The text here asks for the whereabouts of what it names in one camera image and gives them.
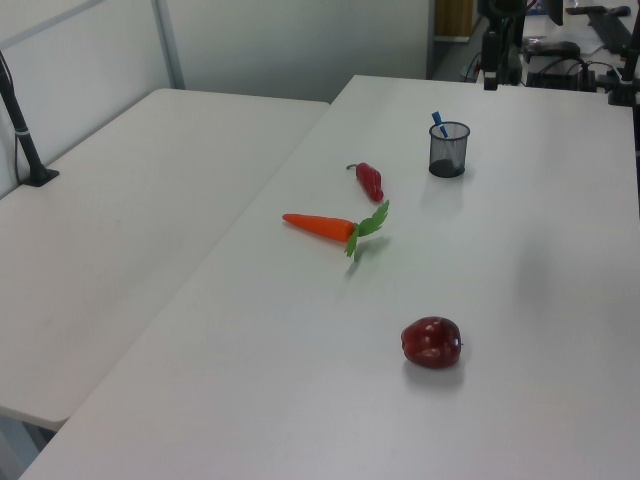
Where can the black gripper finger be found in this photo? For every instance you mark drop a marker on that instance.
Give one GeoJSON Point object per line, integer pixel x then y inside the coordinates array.
{"type": "Point", "coordinates": [490, 55]}
{"type": "Point", "coordinates": [512, 60]}

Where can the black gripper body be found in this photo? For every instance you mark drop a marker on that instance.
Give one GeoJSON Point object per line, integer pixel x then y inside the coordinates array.
{"type": "Point", "coordinates": [502, 15]}

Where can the blue white marker pen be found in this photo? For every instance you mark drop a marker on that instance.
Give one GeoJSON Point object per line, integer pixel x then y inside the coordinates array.
{"type": "Point", "coordinates": [439, 122]}

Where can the black mesh pen cup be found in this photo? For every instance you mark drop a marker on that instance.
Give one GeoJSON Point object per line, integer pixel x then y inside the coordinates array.
{"type": "Point", "coordinates": [437, 160]}

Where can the black handheld device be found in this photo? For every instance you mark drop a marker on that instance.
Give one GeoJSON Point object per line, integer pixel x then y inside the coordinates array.
{"type": "Point", "coordinates": [552, 50]}

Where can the wooden panel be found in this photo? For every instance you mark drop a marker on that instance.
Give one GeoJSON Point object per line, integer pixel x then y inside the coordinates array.
{"type": "Point", "coordinates": [452, 17]}

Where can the black equipment box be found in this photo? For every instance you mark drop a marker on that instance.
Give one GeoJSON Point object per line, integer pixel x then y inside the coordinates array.
{"type": "Point", "coordinates": [560, 80]}

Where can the black monitor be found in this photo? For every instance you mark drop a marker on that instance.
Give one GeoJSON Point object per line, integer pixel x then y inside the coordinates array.
{"type": "Point", "coordinates": [554, 11]}

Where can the black keyboard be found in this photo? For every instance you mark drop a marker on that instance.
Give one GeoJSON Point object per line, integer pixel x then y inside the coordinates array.
{"type": "Point", "coordinates": [612, 30]}

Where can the red chili pepper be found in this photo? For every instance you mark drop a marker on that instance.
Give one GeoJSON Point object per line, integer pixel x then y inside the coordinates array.
{"type": "Point", "coordinates": [370, 181]}

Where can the orange carrot with green leaves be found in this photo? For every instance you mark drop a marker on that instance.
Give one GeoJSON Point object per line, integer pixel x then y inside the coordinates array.
{"type": "Point", "coordinates": [320, 225]}

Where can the dark red apple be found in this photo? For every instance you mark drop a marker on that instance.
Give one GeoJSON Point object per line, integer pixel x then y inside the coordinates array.
{"type": "Point", "coordinates": [430, 342]}

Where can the white side table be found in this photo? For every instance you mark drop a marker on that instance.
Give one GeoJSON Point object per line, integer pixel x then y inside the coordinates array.
{"type": "Point", "coordinates": [125, 225]}

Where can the black pole with base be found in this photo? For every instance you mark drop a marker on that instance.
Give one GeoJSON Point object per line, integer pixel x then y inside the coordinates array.
{"type": "Point", "coordinates": [25, 142]}

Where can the black camera clamp stand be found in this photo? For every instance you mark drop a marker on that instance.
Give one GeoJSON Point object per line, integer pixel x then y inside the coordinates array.
{"type": "Point", "coordinates": [625, 75]}

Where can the grey partition frame post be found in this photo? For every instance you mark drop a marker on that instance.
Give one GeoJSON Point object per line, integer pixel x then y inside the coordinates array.
{"type": "Point", "coordinates": [170, 45]}

